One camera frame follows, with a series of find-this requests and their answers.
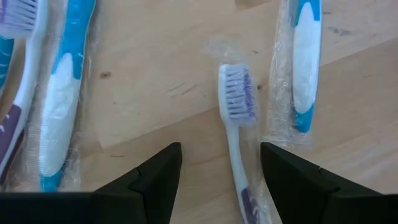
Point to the purple toothbrush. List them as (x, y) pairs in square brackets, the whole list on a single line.
[(237, 93), (31, 71)]

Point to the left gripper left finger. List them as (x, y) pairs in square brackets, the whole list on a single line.
[(124, 202)]

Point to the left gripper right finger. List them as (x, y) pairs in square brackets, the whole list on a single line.
[(311, 199)]

